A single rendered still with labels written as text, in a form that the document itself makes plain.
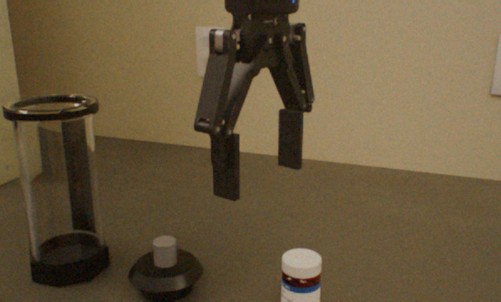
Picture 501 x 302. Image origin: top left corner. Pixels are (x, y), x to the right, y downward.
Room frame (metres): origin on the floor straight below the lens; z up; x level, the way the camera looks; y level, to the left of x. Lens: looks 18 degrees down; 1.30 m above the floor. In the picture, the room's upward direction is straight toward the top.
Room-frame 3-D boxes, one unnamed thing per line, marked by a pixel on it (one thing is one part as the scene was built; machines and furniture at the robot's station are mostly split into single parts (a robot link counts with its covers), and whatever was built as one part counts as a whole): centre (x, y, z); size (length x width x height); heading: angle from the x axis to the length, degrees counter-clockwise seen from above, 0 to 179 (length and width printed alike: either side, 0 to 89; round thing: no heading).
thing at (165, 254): (0.57, 0.11, 0.97); 0.09 x 0.09 x 0.07
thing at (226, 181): (0.50, 0.03, 1.13); 0.03 x 0.01 x 0.07; 53
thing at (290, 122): (0.60, -0.04, 1.13); 0.03 x 0.01 x 0.07; 53
